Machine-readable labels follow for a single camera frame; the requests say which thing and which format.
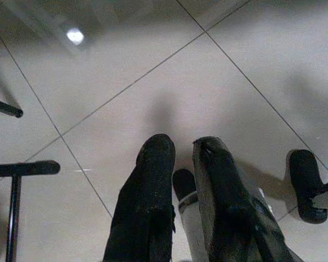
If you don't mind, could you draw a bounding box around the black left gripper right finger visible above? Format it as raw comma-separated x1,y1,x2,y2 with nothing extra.
192,136,296,262

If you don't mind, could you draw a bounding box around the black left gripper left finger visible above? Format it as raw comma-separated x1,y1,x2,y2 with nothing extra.
102,133,177,262

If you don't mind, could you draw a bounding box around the robot left leg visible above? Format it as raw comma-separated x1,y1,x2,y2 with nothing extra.
171,168,200,215

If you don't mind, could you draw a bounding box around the black clothes rack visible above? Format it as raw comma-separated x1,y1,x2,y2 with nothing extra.
0,95,61,262

